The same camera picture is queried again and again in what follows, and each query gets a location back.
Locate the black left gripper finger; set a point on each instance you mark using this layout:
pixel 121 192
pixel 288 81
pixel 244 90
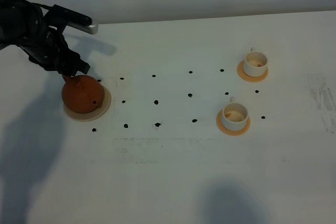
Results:
pixel 65 67
pixel 77 64

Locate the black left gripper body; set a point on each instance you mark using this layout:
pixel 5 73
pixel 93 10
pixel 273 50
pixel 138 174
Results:
pixel 23 25

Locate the white teacup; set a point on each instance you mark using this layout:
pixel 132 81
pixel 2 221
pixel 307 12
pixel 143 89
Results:
pixel 234 115
pixel 255 63

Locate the orange saucer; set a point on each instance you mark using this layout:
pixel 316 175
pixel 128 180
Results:
pixel 229 132
pixel 248 78

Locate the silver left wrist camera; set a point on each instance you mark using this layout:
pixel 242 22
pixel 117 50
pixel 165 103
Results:
pixel 60 17

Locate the near orange saucer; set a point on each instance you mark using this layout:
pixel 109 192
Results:
pixel 229 132

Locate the beige round teapot coaster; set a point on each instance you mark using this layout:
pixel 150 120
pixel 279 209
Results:
pixel 97 113

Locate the near white teacup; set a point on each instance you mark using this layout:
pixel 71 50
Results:
pixel 234 115

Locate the far orange saucer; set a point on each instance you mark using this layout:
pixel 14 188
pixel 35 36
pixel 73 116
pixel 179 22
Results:
pixel 248 78

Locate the brown clay teapot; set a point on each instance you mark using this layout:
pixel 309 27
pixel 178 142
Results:
pixel 82 93

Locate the far white teacup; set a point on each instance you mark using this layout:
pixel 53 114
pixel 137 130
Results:
pixel 255 63

